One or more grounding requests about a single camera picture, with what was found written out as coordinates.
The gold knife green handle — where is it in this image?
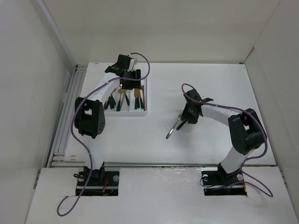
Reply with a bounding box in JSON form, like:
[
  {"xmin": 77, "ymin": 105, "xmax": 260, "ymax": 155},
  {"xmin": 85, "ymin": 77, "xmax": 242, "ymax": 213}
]
[
  {"xmin": 139, "ymin": 90, "xmax": 144, "ymax": 110},
  {"xmin": 134, "ymin": 89, "xmax": 138, "ymax": 110},
  {"xmin": 136, "ymin": 89, "xmax": 141, "ymax": 108}
]

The copper knife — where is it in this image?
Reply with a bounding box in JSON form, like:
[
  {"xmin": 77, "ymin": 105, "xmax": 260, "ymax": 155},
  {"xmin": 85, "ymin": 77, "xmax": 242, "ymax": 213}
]
[{"xmin": 142, "ymin": 85, "xmax": 146, "ymax": 111}]

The silver fork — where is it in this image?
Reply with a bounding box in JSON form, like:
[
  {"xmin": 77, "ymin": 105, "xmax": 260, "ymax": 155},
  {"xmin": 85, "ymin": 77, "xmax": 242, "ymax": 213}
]
[{"xmin": 166, "ymin": 112, "xmax": 183, "ymax": 139}]

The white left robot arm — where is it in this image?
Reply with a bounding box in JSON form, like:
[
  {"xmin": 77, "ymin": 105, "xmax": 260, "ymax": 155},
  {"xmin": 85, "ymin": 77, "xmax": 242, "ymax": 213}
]
[{"xmin": 71, "ymin": 53, "xmax": 143, "ymax": 185}]

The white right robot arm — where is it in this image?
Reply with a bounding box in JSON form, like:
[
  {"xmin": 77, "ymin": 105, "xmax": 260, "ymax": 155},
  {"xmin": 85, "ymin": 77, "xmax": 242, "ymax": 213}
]
[{"xmin": 181, "ymin": 89, "xmax": 267, "ymax": 185}]

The white cutlery tray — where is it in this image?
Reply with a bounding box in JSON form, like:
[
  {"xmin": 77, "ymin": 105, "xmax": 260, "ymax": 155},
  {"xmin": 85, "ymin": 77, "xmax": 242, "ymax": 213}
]
[{"xmin": 105, "ymin": 79, "xmax": 148, "ymax": 117}]

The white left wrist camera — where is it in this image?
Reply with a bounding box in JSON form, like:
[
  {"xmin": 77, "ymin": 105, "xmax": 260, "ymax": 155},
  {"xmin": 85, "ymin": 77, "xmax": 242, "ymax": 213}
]
[{"xmin": 128, "ymin": 57, "xmax": 138, "ymax": 71}]

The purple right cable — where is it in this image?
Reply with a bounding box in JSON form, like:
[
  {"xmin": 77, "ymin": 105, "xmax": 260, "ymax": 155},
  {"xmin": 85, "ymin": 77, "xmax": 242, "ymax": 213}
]
[{"xmin": 181, "ymin": 83, "xmax": 274, "ymax": 198}]

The purple cable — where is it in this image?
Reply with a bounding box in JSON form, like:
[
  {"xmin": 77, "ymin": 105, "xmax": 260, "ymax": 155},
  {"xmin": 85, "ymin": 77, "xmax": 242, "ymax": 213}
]
[
  {"xmin": 181, "ymin": 83, "xmax": 274, "ymax": 198},
  {"xmin": 57, "ymin": 52, "xmax": 150, "ymax": 217}
]

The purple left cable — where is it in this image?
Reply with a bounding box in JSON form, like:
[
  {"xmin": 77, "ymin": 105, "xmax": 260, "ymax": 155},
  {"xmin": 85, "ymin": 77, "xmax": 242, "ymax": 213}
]
[{"xmin": 57, "ymin": 52, "xmax": 150, "ymax": 217}]

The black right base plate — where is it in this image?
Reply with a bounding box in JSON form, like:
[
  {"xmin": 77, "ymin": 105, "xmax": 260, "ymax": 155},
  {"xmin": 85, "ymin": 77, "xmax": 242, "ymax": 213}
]
[{"xmin": 200, "ymin": 170, "xmax": 247, "ymax": 196}]

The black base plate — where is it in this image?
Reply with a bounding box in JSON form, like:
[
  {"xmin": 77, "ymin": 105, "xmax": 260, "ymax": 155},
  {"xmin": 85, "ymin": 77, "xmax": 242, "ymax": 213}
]
[
  {"xmin": 73, "ymin": 169, "xmax": 120, "ymax": 196},
  {"xmin": 200, "ymin": 170, "xmax": 247, "ymax": 196}
]

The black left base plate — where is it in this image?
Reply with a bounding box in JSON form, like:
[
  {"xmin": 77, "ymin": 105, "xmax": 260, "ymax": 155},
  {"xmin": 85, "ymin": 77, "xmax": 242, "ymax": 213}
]
[{"xmin": 73, "ymin": 169, "xmax": 120, "ymax": 196}]

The aluminium rail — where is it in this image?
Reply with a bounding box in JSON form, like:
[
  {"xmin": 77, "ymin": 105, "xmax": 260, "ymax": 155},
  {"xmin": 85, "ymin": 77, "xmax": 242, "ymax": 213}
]
[{"xmin": 46, "ymin": 64, "xmax": 87, "ymax": 168}]

